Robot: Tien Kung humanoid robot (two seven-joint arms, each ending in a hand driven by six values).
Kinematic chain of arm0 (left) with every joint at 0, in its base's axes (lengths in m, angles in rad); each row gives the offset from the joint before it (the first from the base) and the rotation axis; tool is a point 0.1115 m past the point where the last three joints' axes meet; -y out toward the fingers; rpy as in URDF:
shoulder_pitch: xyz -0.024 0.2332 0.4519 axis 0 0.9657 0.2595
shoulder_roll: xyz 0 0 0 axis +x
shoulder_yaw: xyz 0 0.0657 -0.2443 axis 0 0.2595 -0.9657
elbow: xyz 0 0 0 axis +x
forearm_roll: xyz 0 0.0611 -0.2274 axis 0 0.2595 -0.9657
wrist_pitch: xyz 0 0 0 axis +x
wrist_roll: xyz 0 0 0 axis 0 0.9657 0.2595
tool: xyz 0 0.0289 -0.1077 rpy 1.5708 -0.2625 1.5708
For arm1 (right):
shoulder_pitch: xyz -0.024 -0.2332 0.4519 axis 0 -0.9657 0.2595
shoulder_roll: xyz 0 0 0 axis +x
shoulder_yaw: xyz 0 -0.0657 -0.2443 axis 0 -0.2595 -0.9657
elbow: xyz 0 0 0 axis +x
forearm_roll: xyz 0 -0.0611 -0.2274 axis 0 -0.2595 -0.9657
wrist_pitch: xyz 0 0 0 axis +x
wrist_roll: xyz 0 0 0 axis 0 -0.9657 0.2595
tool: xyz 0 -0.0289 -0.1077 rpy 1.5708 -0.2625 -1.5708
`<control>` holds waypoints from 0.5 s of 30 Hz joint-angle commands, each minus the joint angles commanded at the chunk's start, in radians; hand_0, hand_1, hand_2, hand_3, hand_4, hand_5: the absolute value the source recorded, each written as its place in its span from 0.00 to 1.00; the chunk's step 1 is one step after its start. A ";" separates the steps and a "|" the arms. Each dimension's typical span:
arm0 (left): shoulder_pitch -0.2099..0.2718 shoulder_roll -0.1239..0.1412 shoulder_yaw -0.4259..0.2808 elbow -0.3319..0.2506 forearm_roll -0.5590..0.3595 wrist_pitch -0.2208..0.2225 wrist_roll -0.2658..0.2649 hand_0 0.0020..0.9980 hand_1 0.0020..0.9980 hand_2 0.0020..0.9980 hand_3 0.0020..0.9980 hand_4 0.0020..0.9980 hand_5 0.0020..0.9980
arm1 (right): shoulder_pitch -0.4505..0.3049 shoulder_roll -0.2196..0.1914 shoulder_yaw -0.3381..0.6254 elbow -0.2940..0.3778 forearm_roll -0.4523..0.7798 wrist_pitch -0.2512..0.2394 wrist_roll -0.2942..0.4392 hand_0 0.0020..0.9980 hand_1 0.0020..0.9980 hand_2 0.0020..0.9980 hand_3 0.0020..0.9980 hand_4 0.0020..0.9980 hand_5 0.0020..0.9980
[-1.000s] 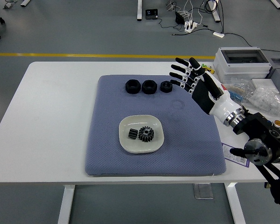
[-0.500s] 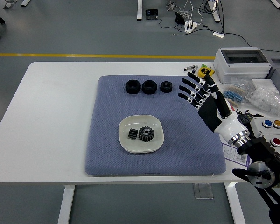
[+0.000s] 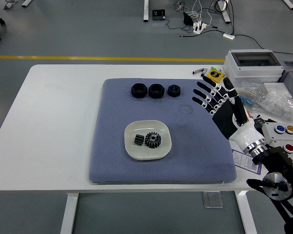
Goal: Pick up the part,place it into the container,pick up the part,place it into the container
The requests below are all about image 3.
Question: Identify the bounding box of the white square plate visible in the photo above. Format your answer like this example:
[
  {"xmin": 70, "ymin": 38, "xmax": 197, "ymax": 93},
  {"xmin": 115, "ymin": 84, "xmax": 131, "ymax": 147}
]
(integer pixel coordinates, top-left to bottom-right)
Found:
[{"xmin": 124, "ymin": 119, "xmax": 173, "ymax": 161}]

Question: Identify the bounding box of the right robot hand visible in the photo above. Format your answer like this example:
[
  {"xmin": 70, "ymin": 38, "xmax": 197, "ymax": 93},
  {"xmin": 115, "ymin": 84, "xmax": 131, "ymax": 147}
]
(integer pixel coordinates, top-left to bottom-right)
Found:
[{"xmin": 191, "ymin": 75, "xmax": 266, "ymax": 150}]

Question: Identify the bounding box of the bag of white parts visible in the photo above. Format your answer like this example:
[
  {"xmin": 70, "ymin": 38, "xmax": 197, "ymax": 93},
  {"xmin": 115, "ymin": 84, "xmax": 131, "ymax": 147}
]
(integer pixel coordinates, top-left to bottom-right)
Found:
[{"xmin": 257, "ymin": 90, "xmax": 293, "ymax": 122}]

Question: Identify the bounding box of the small black gear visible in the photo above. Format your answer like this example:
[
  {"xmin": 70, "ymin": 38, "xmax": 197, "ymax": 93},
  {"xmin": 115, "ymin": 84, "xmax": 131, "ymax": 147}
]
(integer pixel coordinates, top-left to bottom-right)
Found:
[{"xmin": 133, "ymin": 134, "xmax": 145, "ymax": 147}]

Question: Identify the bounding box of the purple white label card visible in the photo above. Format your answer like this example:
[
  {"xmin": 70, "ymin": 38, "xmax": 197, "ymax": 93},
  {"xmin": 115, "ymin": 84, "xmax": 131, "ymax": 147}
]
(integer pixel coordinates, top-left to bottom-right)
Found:
[{"xmin": 231, "ymin": 149, "xmax": 262, "ymax": 176}]

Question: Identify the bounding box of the flat white box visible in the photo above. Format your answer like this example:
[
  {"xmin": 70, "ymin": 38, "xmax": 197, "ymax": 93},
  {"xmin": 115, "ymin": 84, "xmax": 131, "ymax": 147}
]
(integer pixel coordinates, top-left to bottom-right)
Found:
[{"xmin": 263, "ymin": 82, "xmax": 290, "ymax": 95}]

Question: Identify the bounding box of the white power strip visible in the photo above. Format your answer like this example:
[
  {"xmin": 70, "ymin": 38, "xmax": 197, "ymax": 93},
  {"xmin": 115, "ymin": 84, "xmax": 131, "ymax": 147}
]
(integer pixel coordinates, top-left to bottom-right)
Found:
[{"xmin": 192, "ymin": 21, "xmax": 207, "ymax": 34}]

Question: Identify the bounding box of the grey plastic block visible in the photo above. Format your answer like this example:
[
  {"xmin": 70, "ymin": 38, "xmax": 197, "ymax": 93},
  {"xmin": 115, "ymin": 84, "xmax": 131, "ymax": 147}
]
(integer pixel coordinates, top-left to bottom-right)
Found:
[{"xmin": 279, "ymin": 60, "xmax": 293, "ymax": 97}]

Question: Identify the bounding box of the small black hex nut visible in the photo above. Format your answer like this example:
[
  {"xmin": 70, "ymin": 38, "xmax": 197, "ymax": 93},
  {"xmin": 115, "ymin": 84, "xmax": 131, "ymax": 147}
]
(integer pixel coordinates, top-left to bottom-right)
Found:
[{"xmin": 167, "ymin": 84, "xmax": 181, "ymax": 98}]

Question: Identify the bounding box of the white table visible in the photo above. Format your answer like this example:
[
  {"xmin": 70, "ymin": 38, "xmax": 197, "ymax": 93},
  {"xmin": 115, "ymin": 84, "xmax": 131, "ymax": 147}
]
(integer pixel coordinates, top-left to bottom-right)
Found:
[{"xmin": 0, "ymin": 64, "xmax": 293, "ymax": 195}]

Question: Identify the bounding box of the yellow tape measure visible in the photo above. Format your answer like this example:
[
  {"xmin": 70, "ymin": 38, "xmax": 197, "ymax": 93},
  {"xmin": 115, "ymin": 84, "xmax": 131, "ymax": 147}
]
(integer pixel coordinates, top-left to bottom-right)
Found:
[{"xmin": 207, "ymin": 70, "xmax": 225, "ymax": 84}]

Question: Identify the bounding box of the grey electrical enclosure box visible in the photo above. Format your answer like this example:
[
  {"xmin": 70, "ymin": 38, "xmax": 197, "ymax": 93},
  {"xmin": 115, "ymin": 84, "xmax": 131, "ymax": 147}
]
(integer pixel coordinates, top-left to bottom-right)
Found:
[{"xmin": 222, "ymin": 49, "xmax": 285, "ymax": 88}]

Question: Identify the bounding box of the white table leg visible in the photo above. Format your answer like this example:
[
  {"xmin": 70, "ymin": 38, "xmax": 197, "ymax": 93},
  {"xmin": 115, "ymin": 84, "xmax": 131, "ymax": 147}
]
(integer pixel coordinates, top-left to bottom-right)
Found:
[
  {"xmin": 235, "ymin": 191, "xmax": 258, "ymax": 234},
  {"xmin": 60, "ymin": 193, "xmax": 79, "ymax": 234}
]

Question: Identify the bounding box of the white push-button control box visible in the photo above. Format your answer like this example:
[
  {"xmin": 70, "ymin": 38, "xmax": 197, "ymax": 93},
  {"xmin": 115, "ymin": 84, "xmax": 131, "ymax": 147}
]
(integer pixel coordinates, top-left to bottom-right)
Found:
[{"xmin": 258, "ymin": 120, "xmax": 293, "ymax": 156}]

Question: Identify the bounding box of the blue-grey quilted mat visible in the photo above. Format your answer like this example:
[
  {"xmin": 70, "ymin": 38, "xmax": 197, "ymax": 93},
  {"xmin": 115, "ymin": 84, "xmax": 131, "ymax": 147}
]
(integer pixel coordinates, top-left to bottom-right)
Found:
[{"xmin": 88, "ymin": 78, "xmax": 237, "ymax": 185}]

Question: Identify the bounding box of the black floor cable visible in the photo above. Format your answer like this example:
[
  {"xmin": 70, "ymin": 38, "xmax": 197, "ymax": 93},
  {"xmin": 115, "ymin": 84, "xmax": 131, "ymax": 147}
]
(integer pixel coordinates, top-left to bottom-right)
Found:
[{"xmin": 234, "ymin": 34, "xmax": 293, "ymax": 60}]

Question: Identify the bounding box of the large black hex nut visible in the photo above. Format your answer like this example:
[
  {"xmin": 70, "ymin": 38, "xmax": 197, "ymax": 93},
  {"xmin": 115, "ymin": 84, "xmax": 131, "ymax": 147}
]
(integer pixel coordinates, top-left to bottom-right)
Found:
[
  {"xmin": 131, "ymin": 82, "xmax": 148, "ymax": 99},
  {"xmin": 147, "ymin": 83, "xmax": 165, "ymax": 99}
]

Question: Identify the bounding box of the grey metal floor plate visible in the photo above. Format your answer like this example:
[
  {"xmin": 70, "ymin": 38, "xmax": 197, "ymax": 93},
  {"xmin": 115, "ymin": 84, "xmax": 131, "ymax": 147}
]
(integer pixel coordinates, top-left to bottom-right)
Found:
[{"xmin": 202, "ymin": 192, "xmax": 224, "ymax": 208}]

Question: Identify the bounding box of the black digital display device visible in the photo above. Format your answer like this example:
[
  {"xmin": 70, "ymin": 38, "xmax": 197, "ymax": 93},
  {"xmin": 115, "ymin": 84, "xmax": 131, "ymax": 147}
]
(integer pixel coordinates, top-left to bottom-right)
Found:
[{"xmin": 253, "ymin": 117, "xmax": 267, "ymax": 127}]

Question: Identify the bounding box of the large black gear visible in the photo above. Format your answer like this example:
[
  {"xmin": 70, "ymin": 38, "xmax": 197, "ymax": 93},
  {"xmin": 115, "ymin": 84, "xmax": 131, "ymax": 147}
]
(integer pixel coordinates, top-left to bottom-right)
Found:
[{"xmin": 144, "ymin": 131, "xmax": 162, "ymax": 149}]

